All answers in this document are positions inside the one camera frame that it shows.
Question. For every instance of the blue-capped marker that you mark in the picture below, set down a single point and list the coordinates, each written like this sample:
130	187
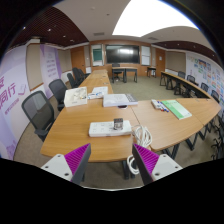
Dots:
164	107

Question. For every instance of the white paper booklet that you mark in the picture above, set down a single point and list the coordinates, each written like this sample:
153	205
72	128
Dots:
99	90

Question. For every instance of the large black wall screen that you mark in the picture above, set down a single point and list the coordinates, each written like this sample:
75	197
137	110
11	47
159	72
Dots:
122	54

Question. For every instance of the white wall whiteboard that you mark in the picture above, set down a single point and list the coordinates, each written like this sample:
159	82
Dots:
146	55

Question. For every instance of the black desk chair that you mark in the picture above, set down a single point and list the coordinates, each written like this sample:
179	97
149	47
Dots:
115	65

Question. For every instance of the long wooden side table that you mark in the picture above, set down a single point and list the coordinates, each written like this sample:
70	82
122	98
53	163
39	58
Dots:
186	82

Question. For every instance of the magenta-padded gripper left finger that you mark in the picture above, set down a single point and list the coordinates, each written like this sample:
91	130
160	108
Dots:
63	166

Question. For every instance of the small dark charger block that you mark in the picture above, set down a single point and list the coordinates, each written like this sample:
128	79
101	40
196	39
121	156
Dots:
118	124

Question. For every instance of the green booklet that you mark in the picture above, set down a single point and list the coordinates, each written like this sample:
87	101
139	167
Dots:
176	109

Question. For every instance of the black round table grommet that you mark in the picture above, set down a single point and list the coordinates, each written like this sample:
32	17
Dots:
122	106

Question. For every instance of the white open cardboard box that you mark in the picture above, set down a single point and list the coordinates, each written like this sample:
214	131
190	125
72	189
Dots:
75	97

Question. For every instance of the wooden desk with black legs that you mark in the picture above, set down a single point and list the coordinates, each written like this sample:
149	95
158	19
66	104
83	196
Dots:
125	69

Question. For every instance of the row of black chairs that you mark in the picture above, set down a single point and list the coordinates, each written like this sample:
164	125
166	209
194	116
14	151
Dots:
76	76

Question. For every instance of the green framed wall board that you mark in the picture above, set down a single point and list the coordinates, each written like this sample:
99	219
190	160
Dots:
97	55

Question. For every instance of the small dark side table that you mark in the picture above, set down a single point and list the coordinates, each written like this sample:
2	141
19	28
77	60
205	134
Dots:
151	68

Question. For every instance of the red-capped marker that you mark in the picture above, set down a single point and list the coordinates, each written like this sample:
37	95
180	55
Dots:
160	106

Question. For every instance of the colourful wall poster display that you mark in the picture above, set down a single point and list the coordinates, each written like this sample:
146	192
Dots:
206	75

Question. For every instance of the wooden door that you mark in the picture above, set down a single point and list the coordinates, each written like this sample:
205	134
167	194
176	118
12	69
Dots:
160	60
78	58

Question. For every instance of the thick white book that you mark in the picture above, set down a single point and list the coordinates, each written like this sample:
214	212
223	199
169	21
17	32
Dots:
116	100

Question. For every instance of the black mesh office chair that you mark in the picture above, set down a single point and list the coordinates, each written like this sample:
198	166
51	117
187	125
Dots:
37	111
58	89

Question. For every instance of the white power strip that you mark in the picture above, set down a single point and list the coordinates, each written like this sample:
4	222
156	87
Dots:
101	128

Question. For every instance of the large bright ceiling light panel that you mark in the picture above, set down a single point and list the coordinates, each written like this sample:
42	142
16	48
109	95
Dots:
150	18

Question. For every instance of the narrow purple wall banner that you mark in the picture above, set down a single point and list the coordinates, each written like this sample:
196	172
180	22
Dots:
50	66

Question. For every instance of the group of black chairs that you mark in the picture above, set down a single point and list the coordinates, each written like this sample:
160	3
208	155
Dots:
215	96

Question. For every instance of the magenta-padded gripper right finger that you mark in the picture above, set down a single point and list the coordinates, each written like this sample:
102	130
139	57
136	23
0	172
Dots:
158	166

